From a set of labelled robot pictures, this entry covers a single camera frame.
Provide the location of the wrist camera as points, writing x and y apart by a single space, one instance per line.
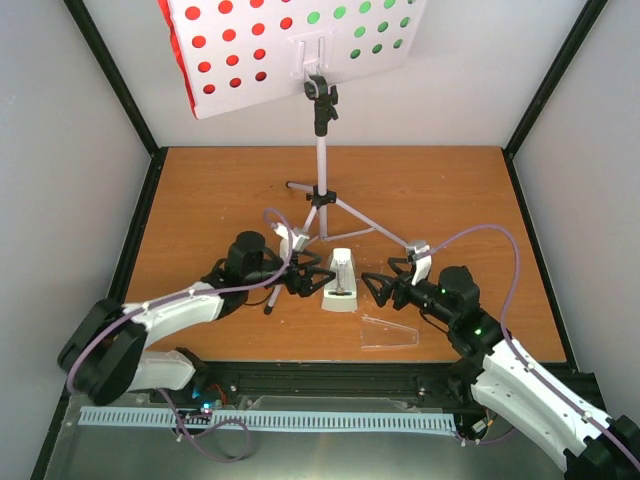
419 256
292 240

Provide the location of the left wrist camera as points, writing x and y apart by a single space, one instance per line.
292 240

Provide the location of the light blue slotted cable duct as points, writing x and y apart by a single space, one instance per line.
273 421

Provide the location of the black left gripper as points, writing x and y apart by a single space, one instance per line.
304 287

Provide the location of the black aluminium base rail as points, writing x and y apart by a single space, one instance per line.
429 385

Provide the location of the clear plastic metronome cover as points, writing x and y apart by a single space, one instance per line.
378 334

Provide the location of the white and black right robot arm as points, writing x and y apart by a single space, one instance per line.
496 372

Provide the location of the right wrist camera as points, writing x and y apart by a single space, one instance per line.
419 256

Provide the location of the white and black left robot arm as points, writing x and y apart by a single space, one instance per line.
108 353

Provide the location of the white perforated stand desk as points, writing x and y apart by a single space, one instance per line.
242 53

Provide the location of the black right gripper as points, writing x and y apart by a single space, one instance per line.
389 282

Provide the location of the white metronome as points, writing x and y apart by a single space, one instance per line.
340 294

